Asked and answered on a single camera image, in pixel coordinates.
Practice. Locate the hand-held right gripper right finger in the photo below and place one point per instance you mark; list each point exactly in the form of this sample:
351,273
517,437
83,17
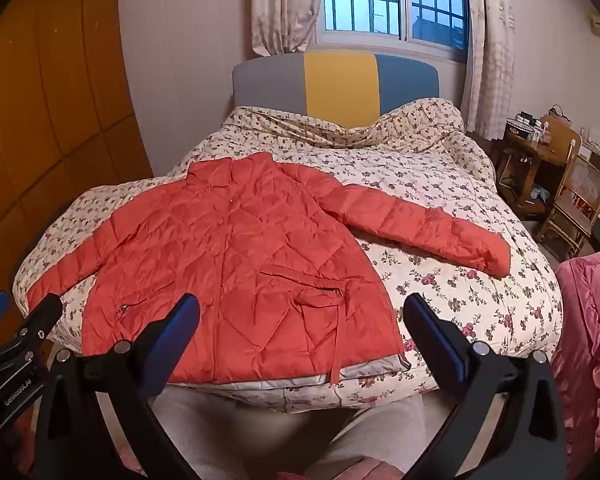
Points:
432,332

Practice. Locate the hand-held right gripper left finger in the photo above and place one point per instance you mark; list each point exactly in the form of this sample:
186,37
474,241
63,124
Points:
176,332

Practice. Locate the orange quilted jacket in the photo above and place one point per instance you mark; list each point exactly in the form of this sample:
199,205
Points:
230,260

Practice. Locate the floral quilt bed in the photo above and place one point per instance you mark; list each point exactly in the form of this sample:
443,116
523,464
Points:
430,185

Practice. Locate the pink blanket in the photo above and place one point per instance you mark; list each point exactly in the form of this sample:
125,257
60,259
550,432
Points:
587,340

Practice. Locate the wooden desk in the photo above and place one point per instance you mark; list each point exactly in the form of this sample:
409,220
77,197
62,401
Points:
522,160

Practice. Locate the wooden wardrobe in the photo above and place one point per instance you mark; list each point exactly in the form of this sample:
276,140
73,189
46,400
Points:
45,110

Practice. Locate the woven back wooden chair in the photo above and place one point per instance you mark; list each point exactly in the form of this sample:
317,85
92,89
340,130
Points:
585,185

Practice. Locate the black round tin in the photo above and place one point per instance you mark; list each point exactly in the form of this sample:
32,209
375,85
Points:
519,128

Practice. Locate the solid back wooden chair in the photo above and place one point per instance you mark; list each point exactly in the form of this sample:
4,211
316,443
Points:
560,135

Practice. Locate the grey yellow blue headboard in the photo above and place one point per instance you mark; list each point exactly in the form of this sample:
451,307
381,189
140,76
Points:
340,85

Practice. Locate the patterned beige curtain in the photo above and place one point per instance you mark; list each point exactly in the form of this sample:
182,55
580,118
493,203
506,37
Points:
285,5
492,50

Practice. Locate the barred window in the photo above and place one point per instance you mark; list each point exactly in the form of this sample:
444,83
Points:
395,0

